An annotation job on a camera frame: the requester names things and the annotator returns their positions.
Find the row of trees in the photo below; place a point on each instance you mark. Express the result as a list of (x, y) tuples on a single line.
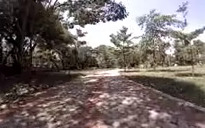
[(150, 50)]

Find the grass verge with leaves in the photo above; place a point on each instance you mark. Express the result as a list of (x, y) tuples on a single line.
[(20, 88)]

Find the grass lawn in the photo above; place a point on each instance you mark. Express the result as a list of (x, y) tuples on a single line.
[(186, 83)]

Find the pale stone kerb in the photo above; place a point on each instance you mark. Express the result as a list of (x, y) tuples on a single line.
[(176, 98)]

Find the red brick path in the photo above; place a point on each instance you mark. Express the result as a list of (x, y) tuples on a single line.
[(103, 103)]

